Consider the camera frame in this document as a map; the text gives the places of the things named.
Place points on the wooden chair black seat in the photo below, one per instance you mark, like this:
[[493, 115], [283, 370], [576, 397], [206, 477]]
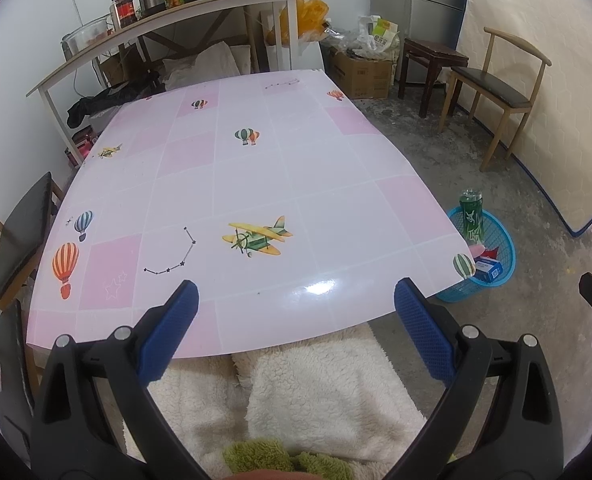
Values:
[[496, 90], [23, 235], [8, 360]]

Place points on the grey refrigerator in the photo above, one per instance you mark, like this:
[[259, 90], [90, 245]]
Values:
[[426, 10]]

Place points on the black cloth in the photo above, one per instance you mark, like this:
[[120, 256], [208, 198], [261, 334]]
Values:
[[105, 102]]

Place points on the clear glass pot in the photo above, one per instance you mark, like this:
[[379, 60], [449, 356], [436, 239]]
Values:
[[88, 37]]

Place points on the blue carton box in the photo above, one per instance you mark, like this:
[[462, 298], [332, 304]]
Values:
[[490, 269]]

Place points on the brown cardboard box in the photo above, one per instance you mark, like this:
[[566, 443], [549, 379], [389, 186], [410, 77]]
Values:
[[361, 77]]

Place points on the yellow plastic bag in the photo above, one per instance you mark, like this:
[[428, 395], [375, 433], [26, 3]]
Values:
[[311, 15]]

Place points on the white plastic bag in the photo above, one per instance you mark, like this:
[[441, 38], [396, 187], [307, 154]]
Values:
[[381, 35]]

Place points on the dark sauce jar red lid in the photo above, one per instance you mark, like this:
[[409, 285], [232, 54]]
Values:
[[124, 12]]

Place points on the clear plastic bag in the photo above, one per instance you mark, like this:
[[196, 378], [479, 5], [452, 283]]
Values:
[[341, 40]]

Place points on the pink printed table cover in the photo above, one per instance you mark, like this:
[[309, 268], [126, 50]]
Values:
[[276, 185]]

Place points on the white fleece robe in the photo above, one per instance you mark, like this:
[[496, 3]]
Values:
[[316, 395]]

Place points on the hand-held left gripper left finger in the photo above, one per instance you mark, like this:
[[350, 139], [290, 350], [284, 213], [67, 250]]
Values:
[[170, 330]]

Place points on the green label plastic bottle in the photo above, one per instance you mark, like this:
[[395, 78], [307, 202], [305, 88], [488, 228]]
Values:
[[472, 220]]

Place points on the red colourful snack bag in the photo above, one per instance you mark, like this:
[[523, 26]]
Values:
[[483, 252]]

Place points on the red box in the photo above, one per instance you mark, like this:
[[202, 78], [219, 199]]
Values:
[[84, 144]]

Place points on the white-framed wooden side table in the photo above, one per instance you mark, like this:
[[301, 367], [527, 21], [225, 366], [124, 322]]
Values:
[[175, 7]]

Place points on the small cardboard box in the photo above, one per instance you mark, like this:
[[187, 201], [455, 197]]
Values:
[[120, 67]]

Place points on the green fleece cloth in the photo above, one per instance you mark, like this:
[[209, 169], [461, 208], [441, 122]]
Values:
[[266, 457]]

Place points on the white pillow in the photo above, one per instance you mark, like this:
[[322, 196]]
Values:
[[210, 62]]

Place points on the beige mattress blue edge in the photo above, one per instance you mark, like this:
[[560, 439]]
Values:
[[551, 85]]

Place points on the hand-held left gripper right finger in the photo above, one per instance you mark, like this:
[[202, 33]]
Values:
[[423, 332]]

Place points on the blue plastic waste basket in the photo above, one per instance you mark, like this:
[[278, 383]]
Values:
[[506, 260]]

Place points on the dark wooden stool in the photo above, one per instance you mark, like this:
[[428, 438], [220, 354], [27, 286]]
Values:
[[433, 50]]

